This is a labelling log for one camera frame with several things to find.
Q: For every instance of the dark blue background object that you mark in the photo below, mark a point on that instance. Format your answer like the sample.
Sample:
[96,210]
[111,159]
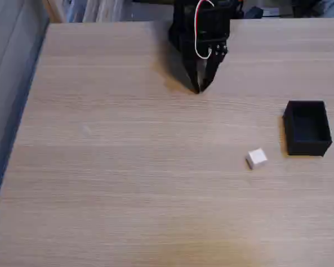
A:
[253,13]

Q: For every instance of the white block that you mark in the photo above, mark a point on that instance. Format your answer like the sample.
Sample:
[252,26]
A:
[256,158]

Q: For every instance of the wooden post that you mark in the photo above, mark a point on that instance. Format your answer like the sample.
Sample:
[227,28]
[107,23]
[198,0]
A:
[53,11]

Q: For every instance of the black open box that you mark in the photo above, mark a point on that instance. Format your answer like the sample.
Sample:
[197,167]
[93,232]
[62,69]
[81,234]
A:
[309,146]

